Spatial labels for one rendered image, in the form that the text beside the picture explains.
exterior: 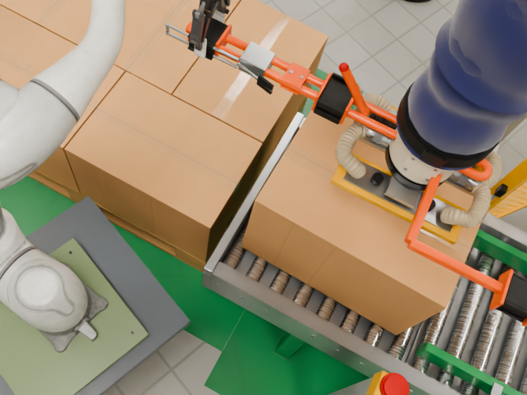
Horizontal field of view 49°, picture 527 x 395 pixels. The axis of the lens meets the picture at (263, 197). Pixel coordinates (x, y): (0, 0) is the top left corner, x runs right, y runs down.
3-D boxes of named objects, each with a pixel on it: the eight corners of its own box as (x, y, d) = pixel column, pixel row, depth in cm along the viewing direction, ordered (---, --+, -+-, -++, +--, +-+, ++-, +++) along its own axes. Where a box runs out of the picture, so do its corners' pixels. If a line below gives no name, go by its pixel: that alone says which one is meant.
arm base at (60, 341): (70, 364, 154) (67, 363, 149) (13, 309, 157) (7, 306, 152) (121, 313, 160) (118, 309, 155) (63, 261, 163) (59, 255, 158)
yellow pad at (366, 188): (465, 212, 146) (474, 204, 141) (453, 245, 142) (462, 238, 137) (344, 153, 149) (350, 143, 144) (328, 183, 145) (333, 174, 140)
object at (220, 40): (230, 38, 146) (232, 24, 142) (216, 58, 143) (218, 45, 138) (201, 23, 147) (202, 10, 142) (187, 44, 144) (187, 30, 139)
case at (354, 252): (438, 239, 209) (492, 194, 172) (396, 335, 192) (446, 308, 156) (293, 159, 214) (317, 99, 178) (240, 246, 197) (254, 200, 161)
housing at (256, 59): (274, 63, 145) (276, 52, 141) (262, 82, 142) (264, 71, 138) (249, 51, 146) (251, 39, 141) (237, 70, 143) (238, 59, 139)
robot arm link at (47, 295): (61, 346, 150) (41, 336, 130) (6, 306, 152) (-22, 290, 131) (102, 295, 156) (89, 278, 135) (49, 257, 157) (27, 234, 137)
